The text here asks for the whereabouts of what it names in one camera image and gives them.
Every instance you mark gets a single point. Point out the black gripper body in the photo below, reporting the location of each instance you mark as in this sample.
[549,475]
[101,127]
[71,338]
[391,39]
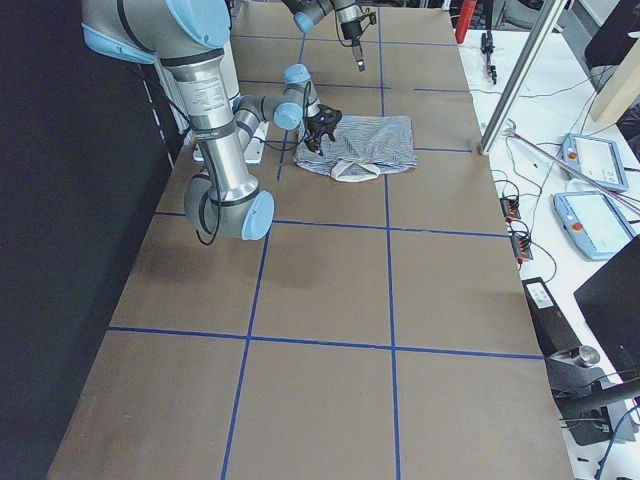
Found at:
[316,131]
[349,33]

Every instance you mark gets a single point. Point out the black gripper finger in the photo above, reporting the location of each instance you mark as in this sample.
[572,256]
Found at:
[314,146]
[358,55]

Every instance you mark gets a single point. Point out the blue white striped polo shirt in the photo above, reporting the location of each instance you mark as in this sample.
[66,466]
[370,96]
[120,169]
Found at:
[364,148]

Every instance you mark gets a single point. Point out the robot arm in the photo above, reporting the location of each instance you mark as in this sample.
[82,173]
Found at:
[308,13]
[190,40]

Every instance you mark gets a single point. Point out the red cylinder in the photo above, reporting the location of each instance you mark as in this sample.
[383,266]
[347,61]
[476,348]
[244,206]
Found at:
[464,19]

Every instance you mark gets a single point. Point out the black tripod stick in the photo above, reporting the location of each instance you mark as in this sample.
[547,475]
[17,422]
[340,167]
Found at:
[487,44]

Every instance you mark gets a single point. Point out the blue teach pendant far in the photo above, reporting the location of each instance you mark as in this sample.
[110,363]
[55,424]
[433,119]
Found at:
[597,158]

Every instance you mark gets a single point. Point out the blue teach pendant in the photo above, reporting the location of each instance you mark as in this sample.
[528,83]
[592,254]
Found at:
[597,158]
[593,222]

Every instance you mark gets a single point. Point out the blue teach pendant near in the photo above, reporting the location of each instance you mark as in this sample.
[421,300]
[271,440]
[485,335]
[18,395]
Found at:
[593,222]

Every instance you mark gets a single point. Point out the black box with label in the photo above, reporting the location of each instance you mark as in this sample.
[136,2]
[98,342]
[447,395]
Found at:
[553,332]

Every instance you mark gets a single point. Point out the white reacher grabber stick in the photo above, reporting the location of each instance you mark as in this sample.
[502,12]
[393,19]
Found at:
[511,132]

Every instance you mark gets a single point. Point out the black monitor corner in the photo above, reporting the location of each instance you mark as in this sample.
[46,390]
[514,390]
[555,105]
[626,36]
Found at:
[609,303]

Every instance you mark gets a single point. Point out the white pedestal column base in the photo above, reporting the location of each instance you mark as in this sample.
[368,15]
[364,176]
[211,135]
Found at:
[253,148]

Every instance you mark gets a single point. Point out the aluminium frame post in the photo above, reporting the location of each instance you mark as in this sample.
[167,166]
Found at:
[542,28]

